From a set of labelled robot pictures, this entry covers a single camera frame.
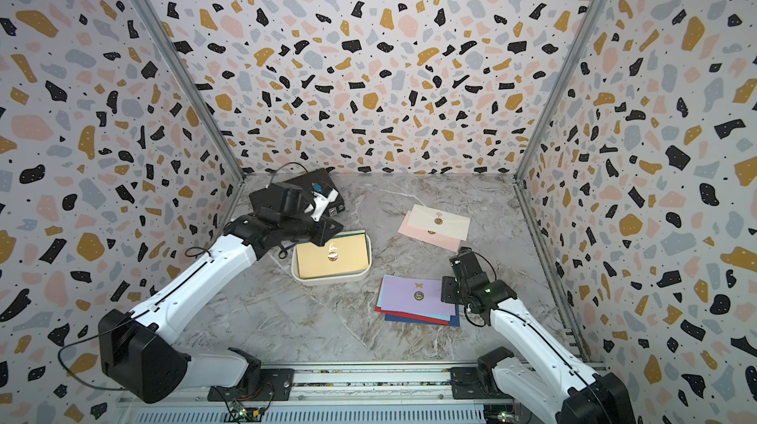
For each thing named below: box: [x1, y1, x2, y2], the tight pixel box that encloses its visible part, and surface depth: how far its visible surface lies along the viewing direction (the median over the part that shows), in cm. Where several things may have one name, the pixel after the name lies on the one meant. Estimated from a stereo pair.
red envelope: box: [374, 297, 451, 326], surface depth 87 cm
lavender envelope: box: [380, 274, 457, 316], surface depth 92 cm
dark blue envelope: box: [384, 307, 461, 327], surface depth 87 cm
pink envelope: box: [397, 210, 462, 254], surface depth 106 cm
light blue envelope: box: [376, 274, 451, 321], surface depth 88 cm
